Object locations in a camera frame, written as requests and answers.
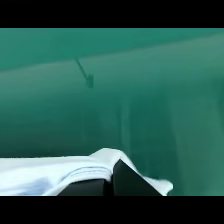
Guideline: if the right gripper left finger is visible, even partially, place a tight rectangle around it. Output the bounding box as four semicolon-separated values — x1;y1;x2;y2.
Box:
57;179;114;197

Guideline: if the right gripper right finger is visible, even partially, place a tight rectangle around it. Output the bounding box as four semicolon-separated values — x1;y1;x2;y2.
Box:
112;158;162;197

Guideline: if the white shirt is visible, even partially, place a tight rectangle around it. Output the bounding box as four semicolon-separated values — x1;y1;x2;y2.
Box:
0;147;174;197

